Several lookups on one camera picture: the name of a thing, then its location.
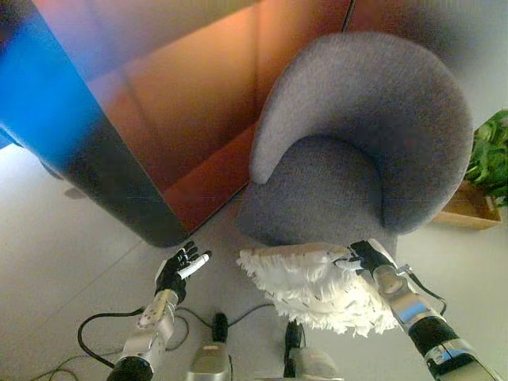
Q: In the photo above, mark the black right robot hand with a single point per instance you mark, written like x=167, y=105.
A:
x=371, y=256

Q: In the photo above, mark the green leafy potted plant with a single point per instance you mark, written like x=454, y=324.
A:
x=490, y=155

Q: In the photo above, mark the silver robot leg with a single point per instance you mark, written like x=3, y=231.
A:
x=208, y=363
x=313, y=365

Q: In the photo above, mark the silver left robot leg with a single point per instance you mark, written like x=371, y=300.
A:
x=208, y=363

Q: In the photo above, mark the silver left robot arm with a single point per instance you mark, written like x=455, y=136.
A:
x=147, y=337

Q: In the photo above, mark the black left robot foot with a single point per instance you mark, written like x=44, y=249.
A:
x=219, y=327

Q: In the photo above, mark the black right robot foot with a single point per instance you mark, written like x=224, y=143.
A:
x=293, y=335

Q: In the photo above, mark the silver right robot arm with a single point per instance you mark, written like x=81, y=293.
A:
x=420, y=317

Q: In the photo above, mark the grey fabric tub armchair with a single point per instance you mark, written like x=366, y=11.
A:
x=349, y=131

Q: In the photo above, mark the wooden planter box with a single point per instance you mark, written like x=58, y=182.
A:
x=464, y=214

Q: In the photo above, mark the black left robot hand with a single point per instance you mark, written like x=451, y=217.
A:
x=170, y=275

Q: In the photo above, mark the silver right robot leg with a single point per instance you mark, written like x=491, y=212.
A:
x=313, y=365

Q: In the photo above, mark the white fringed duster mop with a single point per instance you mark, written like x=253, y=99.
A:
x=313, y=289

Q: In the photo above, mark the glossy iridescent curved booth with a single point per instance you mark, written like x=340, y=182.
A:
x=158, y=119

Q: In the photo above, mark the black robot foot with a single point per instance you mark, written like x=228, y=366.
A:
x=219, y=327
x=293, y=335

